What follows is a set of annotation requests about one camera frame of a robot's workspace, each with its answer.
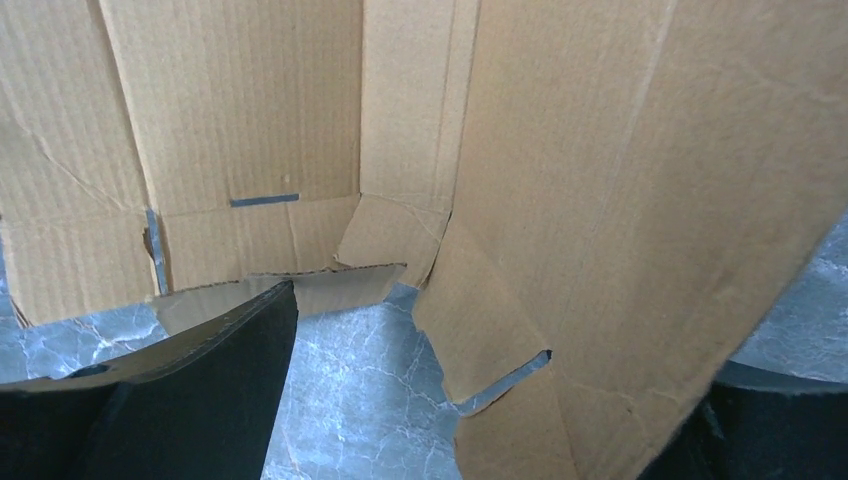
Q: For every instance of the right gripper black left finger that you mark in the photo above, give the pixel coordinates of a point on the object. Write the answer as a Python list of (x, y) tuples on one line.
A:
[(200, 404)]

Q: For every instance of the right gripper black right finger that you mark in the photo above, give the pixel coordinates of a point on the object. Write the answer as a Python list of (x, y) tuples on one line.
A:
[(759, 424)]

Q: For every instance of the cardboard box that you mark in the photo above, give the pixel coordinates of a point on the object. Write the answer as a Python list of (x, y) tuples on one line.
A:
[(627, 185)]

